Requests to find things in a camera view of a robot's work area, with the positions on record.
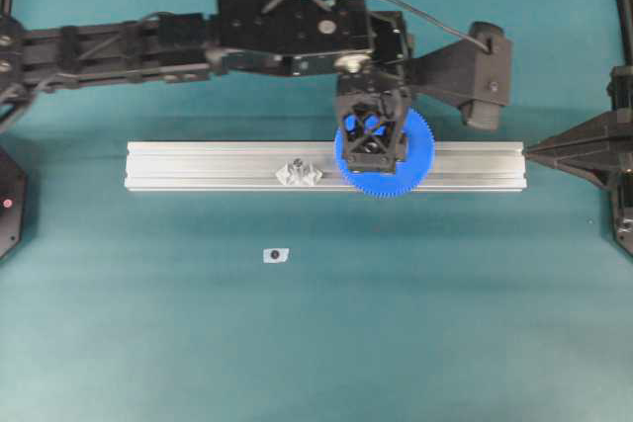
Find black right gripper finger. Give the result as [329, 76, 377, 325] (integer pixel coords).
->
[524, 112, 618, 190]

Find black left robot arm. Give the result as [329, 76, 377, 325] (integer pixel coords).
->
[1, 0, 411, 174]

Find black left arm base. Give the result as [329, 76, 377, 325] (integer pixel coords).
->
[0, 149, 27, 258]

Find large blue plastic gear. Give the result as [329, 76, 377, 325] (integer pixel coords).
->
[333, 109, 435, 198]

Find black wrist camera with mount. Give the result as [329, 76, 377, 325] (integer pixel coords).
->
[405, 22, 512, 131]

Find silver aluminium extrusion rail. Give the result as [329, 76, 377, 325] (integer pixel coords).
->
[124, 141, 527, 192]

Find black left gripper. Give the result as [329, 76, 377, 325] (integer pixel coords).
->
[334, 11, 411, 175]

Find small white marker tag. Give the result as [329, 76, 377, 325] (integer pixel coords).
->
[262, 248, 290, 264]

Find black camera cable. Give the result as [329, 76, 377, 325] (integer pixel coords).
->
[261, 0, 496, 52]

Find silver shaft bracket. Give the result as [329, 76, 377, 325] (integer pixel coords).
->
[275, 158, 322, 188]

